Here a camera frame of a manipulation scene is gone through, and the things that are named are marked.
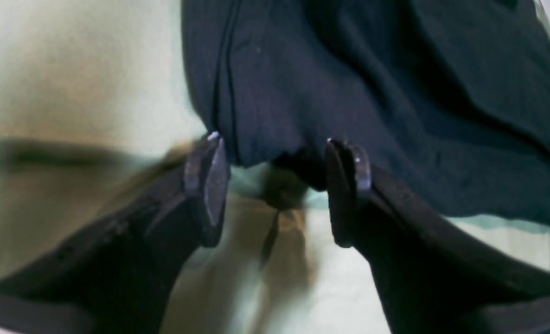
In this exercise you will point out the light green table cloth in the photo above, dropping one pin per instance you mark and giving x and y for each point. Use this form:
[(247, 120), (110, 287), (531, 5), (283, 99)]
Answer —
[(95, 106)]

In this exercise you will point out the black T-shirt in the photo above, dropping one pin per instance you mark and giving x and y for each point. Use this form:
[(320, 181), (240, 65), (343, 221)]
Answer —
[(451, 97)]

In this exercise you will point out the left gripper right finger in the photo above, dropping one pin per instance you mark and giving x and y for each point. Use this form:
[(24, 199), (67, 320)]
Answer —
[(431, 277)]

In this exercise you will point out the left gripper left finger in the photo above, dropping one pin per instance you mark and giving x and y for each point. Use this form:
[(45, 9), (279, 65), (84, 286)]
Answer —
[(115, 275)]

